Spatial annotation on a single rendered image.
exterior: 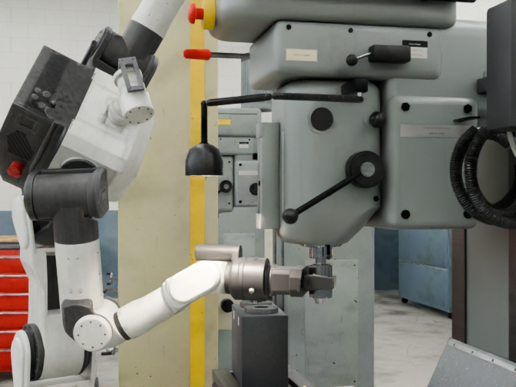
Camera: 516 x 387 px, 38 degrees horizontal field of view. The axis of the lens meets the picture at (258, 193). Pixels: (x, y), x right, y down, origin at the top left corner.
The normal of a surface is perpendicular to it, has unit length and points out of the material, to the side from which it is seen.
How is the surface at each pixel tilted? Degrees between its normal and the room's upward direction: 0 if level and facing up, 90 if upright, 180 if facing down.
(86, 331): 102
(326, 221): 117
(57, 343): 81
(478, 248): 90
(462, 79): 90
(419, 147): 90
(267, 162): 90
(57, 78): 58
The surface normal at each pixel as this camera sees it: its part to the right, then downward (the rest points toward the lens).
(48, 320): 0.58, 0.08
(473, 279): -0.97, 0.00
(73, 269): 0.00, 0.20
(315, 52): 0.22, 0.00
